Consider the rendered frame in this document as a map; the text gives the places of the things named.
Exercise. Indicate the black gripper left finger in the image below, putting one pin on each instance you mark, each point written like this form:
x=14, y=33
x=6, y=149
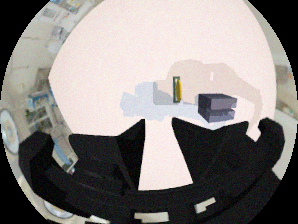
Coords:
x=124, y=150

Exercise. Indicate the grey slotted box lid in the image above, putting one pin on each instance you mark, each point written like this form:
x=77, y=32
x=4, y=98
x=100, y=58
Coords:
x=215, y=112

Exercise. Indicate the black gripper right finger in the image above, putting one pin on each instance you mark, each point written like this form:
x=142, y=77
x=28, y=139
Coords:
x=201, y=146

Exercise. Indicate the gold coin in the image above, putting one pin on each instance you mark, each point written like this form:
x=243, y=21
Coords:
x=179, y=90

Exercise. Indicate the dark grey box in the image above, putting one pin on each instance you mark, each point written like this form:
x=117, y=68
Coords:
x=202, y=98

